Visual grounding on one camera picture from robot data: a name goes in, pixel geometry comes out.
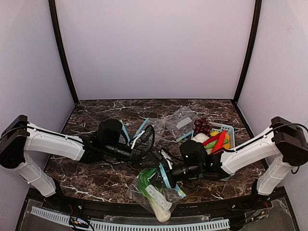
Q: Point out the green white bok choy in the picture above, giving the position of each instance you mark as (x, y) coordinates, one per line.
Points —
(157, 201)

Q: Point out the purple grape bunch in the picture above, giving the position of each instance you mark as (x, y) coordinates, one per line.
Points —
(202, 125)

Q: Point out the black frame post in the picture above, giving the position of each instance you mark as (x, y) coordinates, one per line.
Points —
(61, 50)
(249, 50)

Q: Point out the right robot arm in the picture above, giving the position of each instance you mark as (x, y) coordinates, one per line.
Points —
(284, 140)

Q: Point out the white garlic bulb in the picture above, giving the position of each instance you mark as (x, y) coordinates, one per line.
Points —
(200, 137)

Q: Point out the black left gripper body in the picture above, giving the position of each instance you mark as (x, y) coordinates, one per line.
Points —
(135, 152)

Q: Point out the clear zip bag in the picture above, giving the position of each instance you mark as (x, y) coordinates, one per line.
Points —
(159, 127)
(124, 128)
(159, 180)
(181, 123)

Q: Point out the black left frame post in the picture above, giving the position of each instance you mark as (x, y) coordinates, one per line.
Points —
(61, 50)

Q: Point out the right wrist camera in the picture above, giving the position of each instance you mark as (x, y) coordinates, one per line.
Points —
(161, 157)

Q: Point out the black right frame post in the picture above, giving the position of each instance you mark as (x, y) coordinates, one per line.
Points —
(249, 50)

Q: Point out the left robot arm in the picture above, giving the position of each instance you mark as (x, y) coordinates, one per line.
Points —
(109, 141)

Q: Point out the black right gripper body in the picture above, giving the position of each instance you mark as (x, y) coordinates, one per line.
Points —
(170, 177)

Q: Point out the red chili pepper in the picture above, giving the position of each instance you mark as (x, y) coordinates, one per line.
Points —
(214, 138)

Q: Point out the light blue plastic basket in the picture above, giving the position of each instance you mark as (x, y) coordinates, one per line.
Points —
(214, 143)

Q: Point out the white slotted cable duct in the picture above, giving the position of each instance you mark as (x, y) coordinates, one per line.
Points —
(117, 223)

